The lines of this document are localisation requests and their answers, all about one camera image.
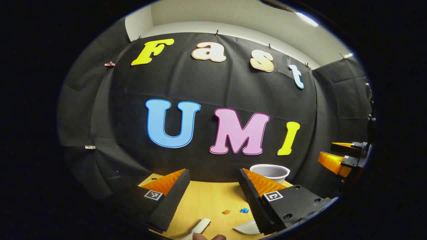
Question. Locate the orange paper scrap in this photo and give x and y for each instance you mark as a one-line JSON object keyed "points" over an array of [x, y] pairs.
{"points": [[226, 211]]}

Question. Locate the small white broom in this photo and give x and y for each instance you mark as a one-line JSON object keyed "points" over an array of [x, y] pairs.
{"points": [[200, 226]]}

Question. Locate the wooden desktop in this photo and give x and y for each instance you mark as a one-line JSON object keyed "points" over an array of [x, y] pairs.
{"points": [[206, 200]]}

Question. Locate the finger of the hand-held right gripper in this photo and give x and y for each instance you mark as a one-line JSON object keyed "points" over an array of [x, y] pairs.
{"points": [[347, 146], [333, 163]]}

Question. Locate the white ribbed garbage bin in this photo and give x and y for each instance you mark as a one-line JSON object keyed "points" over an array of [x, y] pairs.
{"points": [[270, 173]]}

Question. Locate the light grey dustpan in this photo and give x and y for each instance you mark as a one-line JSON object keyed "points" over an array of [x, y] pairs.
{"points": [[248, 228]]}

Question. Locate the pink cloth clip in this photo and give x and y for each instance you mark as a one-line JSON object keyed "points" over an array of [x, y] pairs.
{"points": [[109, 63]]}

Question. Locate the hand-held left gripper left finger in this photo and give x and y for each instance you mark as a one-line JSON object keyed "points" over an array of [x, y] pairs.
{"points": [[173, 200]]}

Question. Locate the blue paper scrap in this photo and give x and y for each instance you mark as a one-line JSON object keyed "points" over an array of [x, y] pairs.
{"points": [[244, 210]]}

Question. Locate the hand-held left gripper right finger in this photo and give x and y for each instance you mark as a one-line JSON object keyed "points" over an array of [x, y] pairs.
{"points": [[253, 203]]}

